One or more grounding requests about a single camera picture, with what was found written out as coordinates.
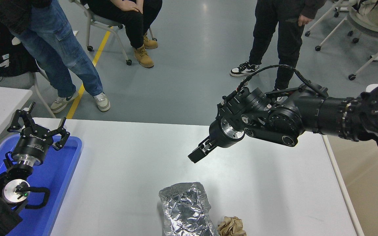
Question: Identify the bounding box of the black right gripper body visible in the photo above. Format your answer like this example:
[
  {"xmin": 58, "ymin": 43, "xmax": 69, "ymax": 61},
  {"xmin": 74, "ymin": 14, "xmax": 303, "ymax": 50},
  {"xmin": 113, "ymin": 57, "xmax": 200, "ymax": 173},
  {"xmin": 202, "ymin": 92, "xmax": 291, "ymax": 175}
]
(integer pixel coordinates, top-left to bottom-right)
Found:
[{"xmin": 208, "ymin": 119, "xmax": 235, "ymax": 148}]

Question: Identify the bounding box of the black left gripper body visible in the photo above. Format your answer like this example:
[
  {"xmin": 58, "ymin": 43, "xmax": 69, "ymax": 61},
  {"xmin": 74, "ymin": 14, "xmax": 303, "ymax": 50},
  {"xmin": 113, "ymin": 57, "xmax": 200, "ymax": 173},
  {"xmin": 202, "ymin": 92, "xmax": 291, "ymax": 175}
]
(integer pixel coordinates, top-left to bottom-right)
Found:
[{"xmin": 11, "ymin": 126, "xmax": 52, "ymax": 162}]

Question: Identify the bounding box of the silver foil tray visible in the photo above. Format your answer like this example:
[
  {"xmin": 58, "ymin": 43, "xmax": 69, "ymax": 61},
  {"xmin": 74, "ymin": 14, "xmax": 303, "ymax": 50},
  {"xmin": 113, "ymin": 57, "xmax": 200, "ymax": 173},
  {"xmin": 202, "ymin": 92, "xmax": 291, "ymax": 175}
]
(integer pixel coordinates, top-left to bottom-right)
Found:
[{"xmin": 158, "ymin": 182, "xmax": 219, "ymax": 236}]

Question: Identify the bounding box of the tan paper ball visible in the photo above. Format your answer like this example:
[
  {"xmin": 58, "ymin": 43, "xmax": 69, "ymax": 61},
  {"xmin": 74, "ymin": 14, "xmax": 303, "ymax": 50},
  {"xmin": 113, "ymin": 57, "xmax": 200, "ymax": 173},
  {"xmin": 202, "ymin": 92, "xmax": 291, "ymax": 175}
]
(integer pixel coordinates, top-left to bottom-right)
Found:
[{"xmin": 217, "ymin": 216, "xmax": 247, "ymax": 236}]

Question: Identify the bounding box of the person's hand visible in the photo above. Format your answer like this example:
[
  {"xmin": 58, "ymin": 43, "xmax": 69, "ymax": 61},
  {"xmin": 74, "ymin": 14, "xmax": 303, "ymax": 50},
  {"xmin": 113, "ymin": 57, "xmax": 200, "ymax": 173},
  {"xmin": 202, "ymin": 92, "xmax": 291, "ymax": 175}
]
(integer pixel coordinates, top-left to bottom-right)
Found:
[
  {"xmin": 297, "ymin": 15, "xmax": 313, "ymax": 27},
  {"xmin": 118, "ymin": 0, "xmax": 143, "ymax": 13}
]

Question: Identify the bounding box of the blue plastic tray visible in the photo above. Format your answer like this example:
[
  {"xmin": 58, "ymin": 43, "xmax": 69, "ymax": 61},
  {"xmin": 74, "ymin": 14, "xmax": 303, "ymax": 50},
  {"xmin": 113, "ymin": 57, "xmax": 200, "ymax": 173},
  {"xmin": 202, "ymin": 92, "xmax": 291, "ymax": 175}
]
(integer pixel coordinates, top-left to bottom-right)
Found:
[{"xmin": 0, "ymin": 134, "xmax": 83, "ymax": 236}]

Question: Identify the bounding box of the black jacket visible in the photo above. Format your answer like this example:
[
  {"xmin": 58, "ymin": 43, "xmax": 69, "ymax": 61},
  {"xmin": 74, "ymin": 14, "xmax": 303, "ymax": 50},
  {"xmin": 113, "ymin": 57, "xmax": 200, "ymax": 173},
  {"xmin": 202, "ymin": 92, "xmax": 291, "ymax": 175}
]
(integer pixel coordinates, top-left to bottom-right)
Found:
[{"xmin": 0, "ymin": 16, "xmax": 40, "ymax": 81}]

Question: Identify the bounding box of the person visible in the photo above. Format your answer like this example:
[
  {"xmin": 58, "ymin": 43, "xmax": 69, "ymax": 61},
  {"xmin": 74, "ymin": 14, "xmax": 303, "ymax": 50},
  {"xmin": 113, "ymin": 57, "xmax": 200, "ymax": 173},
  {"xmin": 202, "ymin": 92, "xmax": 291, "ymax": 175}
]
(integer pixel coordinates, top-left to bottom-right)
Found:
[
  {"xmin": 84, "ymin": 0, "xmax": 163, "ymax": 69},
  {"xmin": 0, "ymin": 0, "xmax": 111, "ymax": 114},
  {"xmin": 230, "ymin": 0, "xmax": 327, "ymax": 103}
]

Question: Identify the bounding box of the large pale bin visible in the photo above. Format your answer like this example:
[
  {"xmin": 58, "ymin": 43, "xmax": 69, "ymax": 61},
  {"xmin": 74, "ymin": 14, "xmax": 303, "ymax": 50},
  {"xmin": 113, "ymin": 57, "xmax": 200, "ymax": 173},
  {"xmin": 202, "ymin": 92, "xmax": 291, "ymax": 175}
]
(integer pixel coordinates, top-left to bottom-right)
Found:
[{"xmin": 322, "ymin": 134, "xmax": 378, "ymax": 236}]

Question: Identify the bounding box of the cream jacket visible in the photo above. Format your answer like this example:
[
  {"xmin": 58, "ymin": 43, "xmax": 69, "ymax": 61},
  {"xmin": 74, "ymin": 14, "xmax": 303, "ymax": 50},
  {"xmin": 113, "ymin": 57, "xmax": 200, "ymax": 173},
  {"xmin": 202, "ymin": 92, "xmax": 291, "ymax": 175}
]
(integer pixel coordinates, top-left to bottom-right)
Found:
[{"xmin": 353, "ymin": 0, "xmax": 378, "ymax": 31}]

